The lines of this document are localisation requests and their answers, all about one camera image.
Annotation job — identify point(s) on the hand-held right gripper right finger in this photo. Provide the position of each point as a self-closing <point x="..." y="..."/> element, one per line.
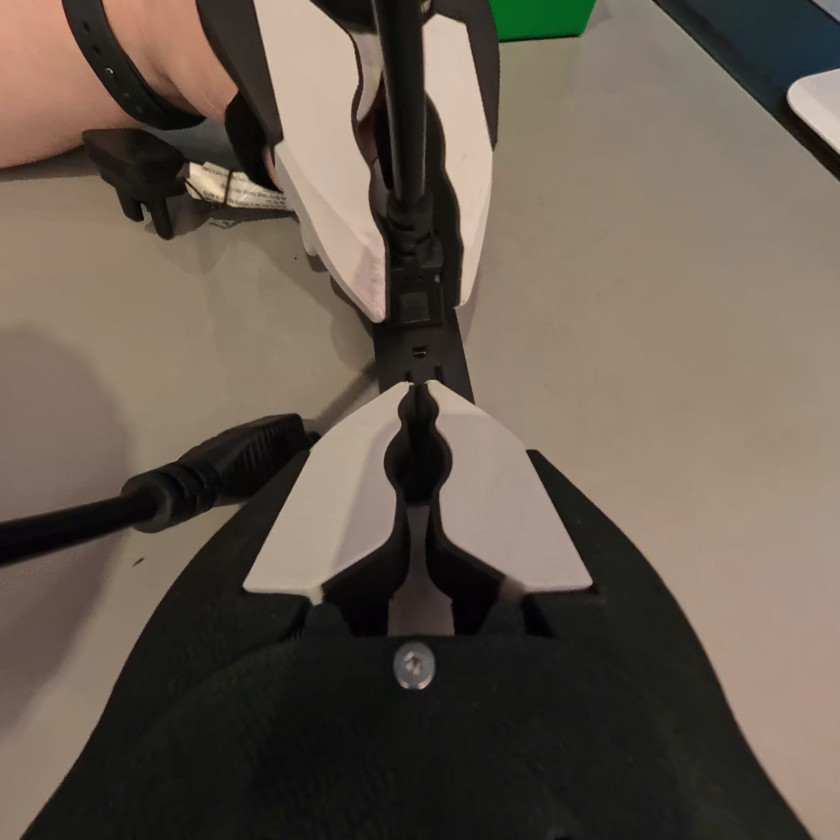
<point x="505" y="512"/>

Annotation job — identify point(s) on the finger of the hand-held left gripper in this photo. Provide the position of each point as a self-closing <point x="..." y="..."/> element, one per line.
<point x="469" y="164"/>
<point x="315" y="131"/>

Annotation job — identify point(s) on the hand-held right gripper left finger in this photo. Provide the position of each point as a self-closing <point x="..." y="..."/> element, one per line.
<point x="334" y="512"/>

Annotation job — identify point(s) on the black power plug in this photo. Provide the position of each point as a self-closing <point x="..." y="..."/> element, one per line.
<point x="417" y="305"/>

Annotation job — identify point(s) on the person's left forearm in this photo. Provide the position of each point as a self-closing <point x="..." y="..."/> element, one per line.
<point x="39" y="85"/>

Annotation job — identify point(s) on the person's left hand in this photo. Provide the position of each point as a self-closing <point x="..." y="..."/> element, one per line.
<point x="177" y="52"/>

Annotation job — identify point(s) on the black wristband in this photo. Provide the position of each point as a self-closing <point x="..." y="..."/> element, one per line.
<point x="124" y="85"/>

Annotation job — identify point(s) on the green plastic bin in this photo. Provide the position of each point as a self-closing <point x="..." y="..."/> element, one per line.
<point x="544" y="16"/>

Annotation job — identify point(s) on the white document stand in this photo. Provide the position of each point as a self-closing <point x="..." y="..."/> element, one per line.
<point x="820" y="105"/>

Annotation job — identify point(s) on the black three-pin wall plug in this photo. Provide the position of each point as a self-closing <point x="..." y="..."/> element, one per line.
<point x="131" y="164"/>

